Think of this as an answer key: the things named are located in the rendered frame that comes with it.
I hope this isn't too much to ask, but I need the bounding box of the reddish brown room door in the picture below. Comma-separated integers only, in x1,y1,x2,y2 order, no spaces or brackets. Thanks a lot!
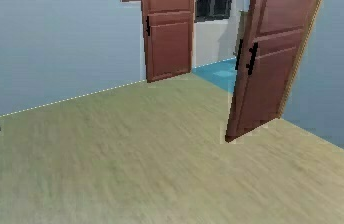
224,0,324,143
141,0,196,84

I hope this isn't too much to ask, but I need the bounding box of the dark framed window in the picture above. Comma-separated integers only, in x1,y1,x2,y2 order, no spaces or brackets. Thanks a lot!
194,0,233,23

